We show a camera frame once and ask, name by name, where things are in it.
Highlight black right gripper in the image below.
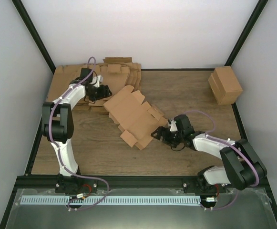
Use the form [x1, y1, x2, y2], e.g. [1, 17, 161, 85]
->
[151, 126, 184, 148]

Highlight brown cardboard box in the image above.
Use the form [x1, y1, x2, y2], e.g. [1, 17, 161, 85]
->
[208, 66, 243, 105]
[103, 85, 167, 150]

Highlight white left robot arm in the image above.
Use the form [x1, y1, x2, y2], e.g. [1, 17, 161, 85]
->
[41, 68, 113, 193]

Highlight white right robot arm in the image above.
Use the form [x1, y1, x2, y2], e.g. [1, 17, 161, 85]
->
[151, 114, 267, 192]

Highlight folded brown cardboard box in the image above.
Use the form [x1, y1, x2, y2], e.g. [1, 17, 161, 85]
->
[208, 66, 243, 105]

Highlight stack of flat cardboard blanks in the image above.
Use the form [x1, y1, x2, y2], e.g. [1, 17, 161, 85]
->
[46, 57, 142, 102]

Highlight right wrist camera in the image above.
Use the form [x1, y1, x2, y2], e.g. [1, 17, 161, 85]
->
[168, 119, 178, 132]

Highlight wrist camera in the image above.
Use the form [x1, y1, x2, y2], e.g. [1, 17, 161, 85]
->
[90, 75, 103, 88]
[168, 119, 178, 132]

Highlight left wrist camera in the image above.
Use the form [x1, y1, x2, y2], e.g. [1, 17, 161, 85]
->
[90, 75, 103, 88]

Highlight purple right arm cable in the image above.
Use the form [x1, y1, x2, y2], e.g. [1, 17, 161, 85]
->
[181, 109, 260, 211]

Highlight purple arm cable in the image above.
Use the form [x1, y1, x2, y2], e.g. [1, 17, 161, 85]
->
[48, 56, 110, 212]
[181, 109, 260, 211]

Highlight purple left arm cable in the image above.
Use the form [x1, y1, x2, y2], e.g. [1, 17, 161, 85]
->
[48, 56, 110, 212]

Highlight black aluminium frame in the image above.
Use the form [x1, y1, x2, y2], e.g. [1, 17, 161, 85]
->
[0, 0, 277, 229]

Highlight white slotted cable duct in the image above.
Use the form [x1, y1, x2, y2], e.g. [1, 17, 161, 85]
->
[20, 195, 201, 206]

